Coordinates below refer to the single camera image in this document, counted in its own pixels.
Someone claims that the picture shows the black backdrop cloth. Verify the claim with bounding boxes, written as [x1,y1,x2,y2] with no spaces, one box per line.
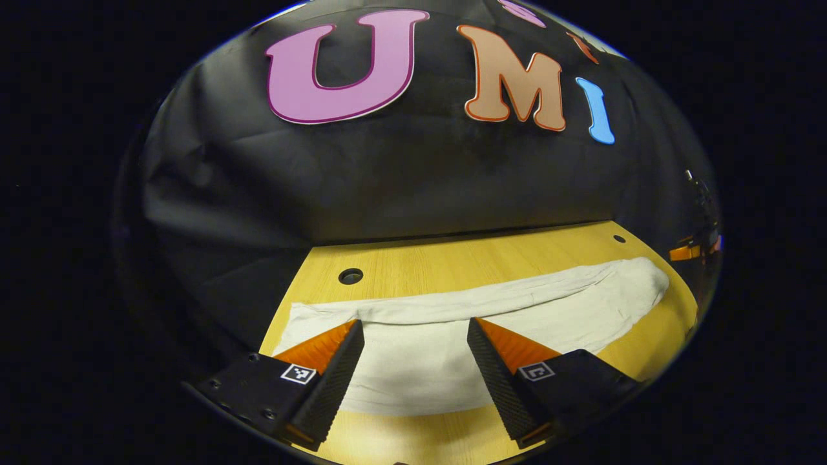
[113,0,723,362]

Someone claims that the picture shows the white jeans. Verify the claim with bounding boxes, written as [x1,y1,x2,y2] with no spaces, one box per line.
[271,257,671,417]

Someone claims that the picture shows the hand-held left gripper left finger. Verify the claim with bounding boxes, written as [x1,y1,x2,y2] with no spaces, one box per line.
[193,318,366,452]

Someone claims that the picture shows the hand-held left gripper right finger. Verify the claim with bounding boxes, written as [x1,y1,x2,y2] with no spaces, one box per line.
[466,316,642,450]

